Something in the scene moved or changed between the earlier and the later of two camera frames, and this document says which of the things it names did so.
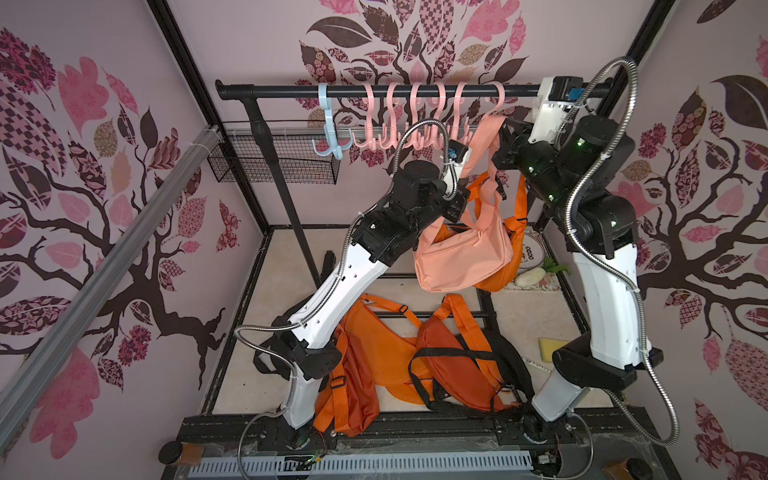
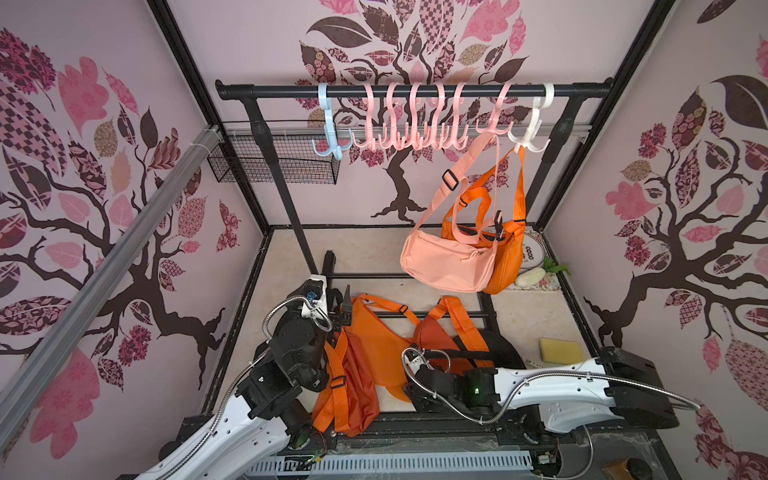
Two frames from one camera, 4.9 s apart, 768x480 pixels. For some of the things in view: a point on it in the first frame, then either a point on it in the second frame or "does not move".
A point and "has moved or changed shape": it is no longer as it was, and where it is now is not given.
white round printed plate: x=533 y=250 does not move
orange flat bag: x=388 y=351 does not move
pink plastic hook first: x=371 y=139 does not move
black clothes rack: x=254 y=93 does not move
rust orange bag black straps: x=453 y=367 does not move
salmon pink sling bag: x=474 y=250 has moved or changed shape
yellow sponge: x=548 y=345 does not move
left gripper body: x=451 y=200 -> x=336 y=319
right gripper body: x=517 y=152 -> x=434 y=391
